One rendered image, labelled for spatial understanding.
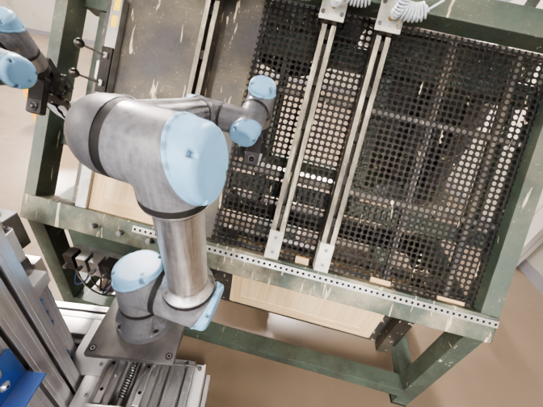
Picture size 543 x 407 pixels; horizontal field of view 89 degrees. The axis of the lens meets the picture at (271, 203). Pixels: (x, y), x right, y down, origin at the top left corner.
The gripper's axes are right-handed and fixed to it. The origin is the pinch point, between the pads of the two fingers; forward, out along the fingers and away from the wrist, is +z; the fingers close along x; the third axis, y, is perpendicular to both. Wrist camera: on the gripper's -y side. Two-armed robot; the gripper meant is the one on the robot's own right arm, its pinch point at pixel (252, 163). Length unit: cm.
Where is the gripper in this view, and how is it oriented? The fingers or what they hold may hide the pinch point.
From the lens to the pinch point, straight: 105.8
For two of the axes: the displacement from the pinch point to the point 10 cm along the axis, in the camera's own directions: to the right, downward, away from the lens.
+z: -1.4, 4.3, 8.9
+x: -9.8, -1.6, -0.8
